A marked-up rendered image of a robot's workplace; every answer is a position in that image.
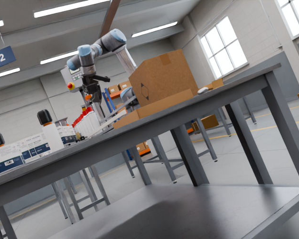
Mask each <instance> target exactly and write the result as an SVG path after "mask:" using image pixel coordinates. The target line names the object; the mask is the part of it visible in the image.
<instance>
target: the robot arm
mask: <svg viewBox="0 0 299 239"><path fill-rule="evenodd" d="M125 42H126V37H125V35H124V34H123V33H122V32H121V31H120V30H118V29H114V30H112V31H110V32H109V33H107V34H106V35H104V36H103V37H101V38H100V39H98V40H97V41H96V42H95V43H94V44H93V45H83V46H79V47H78V54H77V55H75V56H74V57H72V58H70V59H69V60H68V61H67V66H68V67H69V69H70V70H72V71H75V70H77V69H79V68H80V67H82V70H83V73H84V74H82V75H81V78H82V82H83V84H82V86H83V90H84V92H85V93H87V94H88V95H89V94H92V97H91V98H90V101H92V102H97V103H98V104H99V106H100V105H101V102H102V92H101V88H100V85H99V83H98V81H97V80H100V81H104V82H110V78H108V77H107V76H100V75H96V68H95V64H94V60H93V59H95V58H96V57H100V56H102V55H104V54H106V53H108V52H110V51H112V53H114V54H116V55H117V57H118V59H119V60H120V62H121V64H122V65H123V67H124V69H125V70H126V72H127V74H128V75H129V76H131V74H132V73H133V72H134V71H135V70H136V69H137V66H136V64H135V62H134V61H133V59H132V57H131V55H130V54H129V52H128V50H127V49H126V43H125ZM120 96H121V100H122V101H123V103H125V102H126V101H127V100H128V99H127V97H129V98H131V97H133V96H136V95H135V93H134V90H133V88H132V86H131V87H128V88H126V89H125V90H123V91H122V92H121V93H120ZM133 103H134V105H133V108H134V110H136V109H138V108H141V107H140V104H139V102H138V100H137V97H136V99H134V100H133ZM125 108H126V110H127V113H130V112H132V109H131V107H128V106H125Z"/></svg>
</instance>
